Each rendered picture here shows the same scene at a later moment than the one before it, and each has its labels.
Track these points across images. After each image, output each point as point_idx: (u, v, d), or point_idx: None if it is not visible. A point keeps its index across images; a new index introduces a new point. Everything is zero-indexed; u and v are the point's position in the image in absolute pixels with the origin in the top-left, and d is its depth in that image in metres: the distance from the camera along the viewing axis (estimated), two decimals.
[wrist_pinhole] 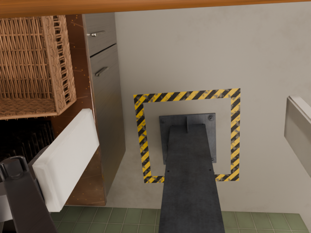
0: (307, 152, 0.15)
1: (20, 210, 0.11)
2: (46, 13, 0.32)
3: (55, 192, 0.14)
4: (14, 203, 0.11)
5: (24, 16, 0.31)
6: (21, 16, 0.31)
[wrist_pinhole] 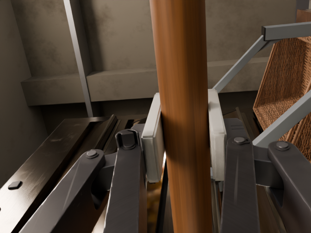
0: (209, 136, 0.18)
1: (119, 180, 0.12)
2: (197, 67, 0.15)
3: (158, 163, 0.15)
4: (117, 171, 0.13)
5: (173, 103, 0.16)
6: (174, 108, 0.16)
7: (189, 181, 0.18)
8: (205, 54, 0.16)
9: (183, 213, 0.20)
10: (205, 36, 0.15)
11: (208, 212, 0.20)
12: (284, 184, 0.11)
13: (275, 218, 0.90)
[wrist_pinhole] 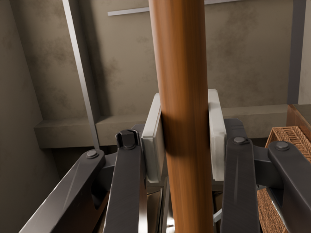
0: (209, 136, 0.18)
1: (119, 180, 0.12)
2: (197, 68, 0.15)
3: (158, 163, 0.15)
4: (117, 171, 0.13)
5: (173, 104, 0.16)
6: (174, 108, 0.16)
7: (189, 181, 0.18)
8: (205, 55, 0.16)
9: (184, 213, 0.20)
10: (204, 36, 0.15)
11: (209, 212, 0.20)
12: (284, 184, 0.11)
13: None
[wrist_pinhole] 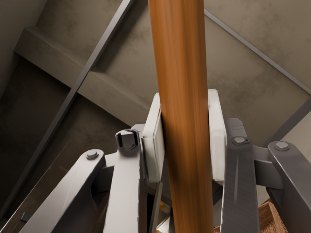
0: (209, 136, 0.18)
1: (119, 180, 0.12)
2: (196, 73, 0.16)
3: (158, 163, 0.15)
4: (117, 171, 0.13)
5: (173, 108, 0.16)
6: (174, 113, 0.17)
7: (189, 185, 0.18)
8: (205, 60, 0.16)
9: (184, 217, 0.20)
10: (204, 41, 0.16)
11: (210, 215, 0.20)
12: (284, 184, 0.11)
13: None
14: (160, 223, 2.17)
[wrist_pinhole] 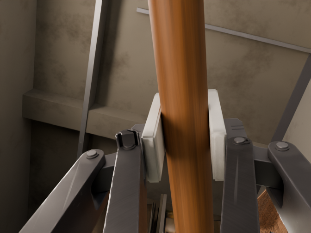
0: (209, 136, 0.18)
1: (119, 180, 0.12)
2: (197, 75, 0.16)
3: (158, 163, 0.15)
4: (117, 171, 0.13)
5: (174, 111, 0.16)
6: (174, 115, 0.17)
7: (190, 187, 0.18)
8: (205, 62, 0.16)
9: (185, 218, 0.20)
10: (204, 44, 0.16)
11: (210, 217, 0.20)
12: (284, 184, 0.11)
13: None
14: None
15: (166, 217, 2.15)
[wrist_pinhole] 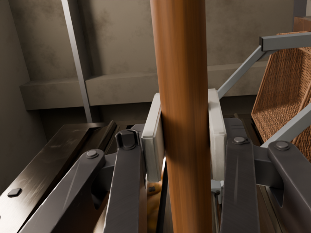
0: (209, 136, 0.18)
1: (119, 180, 0.12)
2: (197, 69, 0.16)
3: (158, 163, 0.15)
4: (117, 171, 0.13)
5: (174, 105, 0.16)
6: (174, 110, 0.16)
7: (189, 183, 0.18)
8: (205, 57, 0.16)
9: (183, 216, 0.20)
10: (205, 38, 0.16)
11: (208, 215, 0.20)
12: (284, 184, 0.11)
13: (273, 227, 0.91)
14: None
15: None
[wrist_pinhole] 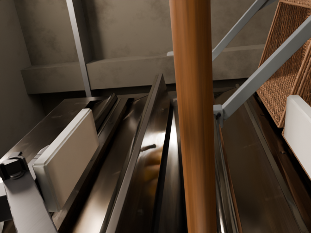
0: (307, 152, 0.15)
1: (20, 210, 0.11)
2: (205, 65, 0.21)
3: (55, 192, 0.14)
4: (14, 203, 0.11)
5: (187, 92, 0.22)
6: (188, 96, 0.22)
7: (198, 153, 0.24)
8: (211, 56, 0.22)
9: (193, 179, 0.25)
10: (210, 43, 0.21)
11: (213, 179, 0.26)
12: None
13: (275, 175, 0.90)
14: None
15: (173, 106, 1.82)
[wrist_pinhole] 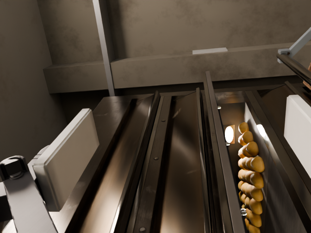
0: (307, 152, 0.15)
1: (20, 210, 0.11)
2: None
3: (55, 192, 0.14)
4: (14, 203, 0.11)
5: None
6: None
7: None
8: None
9: None
10: None
11: None
12: None
13: None
14: (244, 118, 1.78)
15: (218, 104, 1.77)
